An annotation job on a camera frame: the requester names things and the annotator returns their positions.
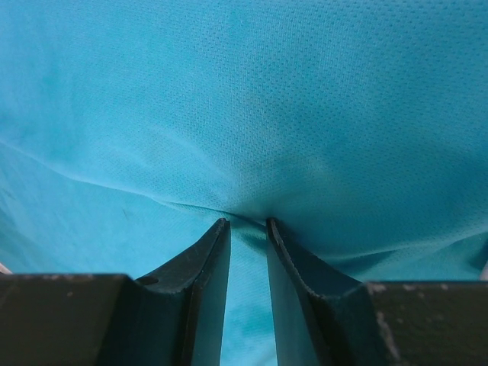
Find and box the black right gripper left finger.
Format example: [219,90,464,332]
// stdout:
[1,219,231,365]

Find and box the teal t shirt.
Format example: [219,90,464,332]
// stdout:
[1,1,487,365]

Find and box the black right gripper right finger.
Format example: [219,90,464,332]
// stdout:
[266,218,487,365]

